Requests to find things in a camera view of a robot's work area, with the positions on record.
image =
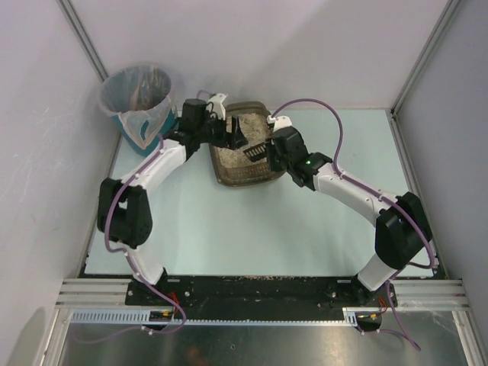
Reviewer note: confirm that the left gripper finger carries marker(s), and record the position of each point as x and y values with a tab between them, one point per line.
239	139
231	136

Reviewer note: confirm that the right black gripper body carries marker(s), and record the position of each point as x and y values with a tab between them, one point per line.
272	151

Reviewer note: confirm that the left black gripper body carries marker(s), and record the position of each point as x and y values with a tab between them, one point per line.
223	133

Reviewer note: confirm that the black litter scoop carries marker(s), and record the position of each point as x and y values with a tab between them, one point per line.
256	152

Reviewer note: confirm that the brown litter box tray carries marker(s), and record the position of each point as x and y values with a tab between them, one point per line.
245	176

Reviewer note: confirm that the clear plastic bin liner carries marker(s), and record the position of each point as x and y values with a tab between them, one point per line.
133	103

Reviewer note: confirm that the teal trash bin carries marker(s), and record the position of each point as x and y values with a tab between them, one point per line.
152	114

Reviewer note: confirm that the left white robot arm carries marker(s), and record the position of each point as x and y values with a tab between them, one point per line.
124	214

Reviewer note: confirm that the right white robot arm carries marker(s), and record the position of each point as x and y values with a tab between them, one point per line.
400	222

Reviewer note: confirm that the cat litter pellets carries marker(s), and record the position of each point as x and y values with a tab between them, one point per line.
255	129

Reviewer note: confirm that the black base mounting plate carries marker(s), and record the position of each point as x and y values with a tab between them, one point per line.
260	298

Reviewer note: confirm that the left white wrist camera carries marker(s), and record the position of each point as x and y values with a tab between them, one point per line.
215	104

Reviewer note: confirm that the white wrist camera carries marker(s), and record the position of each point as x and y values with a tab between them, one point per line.
277	123
215	104

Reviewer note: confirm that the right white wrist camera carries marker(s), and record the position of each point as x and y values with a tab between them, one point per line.
277	123

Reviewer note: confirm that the aluminium frame rail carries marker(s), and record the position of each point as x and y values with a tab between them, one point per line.
430	295

